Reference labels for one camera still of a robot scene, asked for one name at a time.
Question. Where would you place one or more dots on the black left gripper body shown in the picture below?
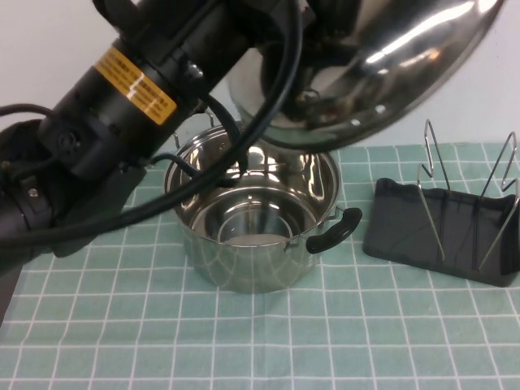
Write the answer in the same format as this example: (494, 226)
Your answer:
(284, 20)

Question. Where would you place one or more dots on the stainless steel pot lid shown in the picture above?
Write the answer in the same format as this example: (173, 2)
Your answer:
(406, 61)

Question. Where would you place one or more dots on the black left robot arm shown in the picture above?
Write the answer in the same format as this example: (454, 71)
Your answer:
(101, 105)

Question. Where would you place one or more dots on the green checked tablecloth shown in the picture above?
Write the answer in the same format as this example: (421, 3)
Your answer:
(284, 345)

